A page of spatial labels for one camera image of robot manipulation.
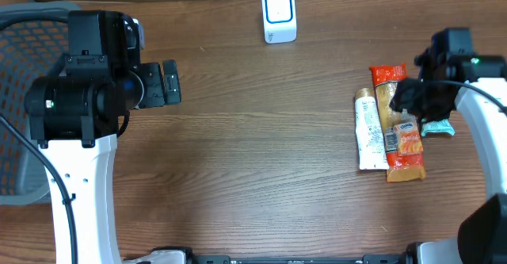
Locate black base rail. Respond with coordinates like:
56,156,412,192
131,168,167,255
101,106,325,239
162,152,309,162
123,247,478,264

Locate white tube gold cap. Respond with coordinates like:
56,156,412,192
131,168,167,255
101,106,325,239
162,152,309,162
354,88,389,170

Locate white barcode scanner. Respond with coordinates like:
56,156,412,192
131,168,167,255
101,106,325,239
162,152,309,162
261,0,297,44

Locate teal snack packet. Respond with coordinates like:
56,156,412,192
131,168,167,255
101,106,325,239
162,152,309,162
421,119,456,137

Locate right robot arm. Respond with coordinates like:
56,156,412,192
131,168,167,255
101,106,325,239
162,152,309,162
390,28,506,264

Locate orange spaghetti packet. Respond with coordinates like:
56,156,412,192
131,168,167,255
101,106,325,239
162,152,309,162
369,64,426,182

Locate small orange sachet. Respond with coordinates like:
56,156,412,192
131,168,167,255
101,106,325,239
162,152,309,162
393,121,423,155

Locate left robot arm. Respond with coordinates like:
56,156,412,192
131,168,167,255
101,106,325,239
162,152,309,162
25,10,181,263

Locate grey plastic basket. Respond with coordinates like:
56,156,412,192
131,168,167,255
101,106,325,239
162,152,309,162
1,21,68,206

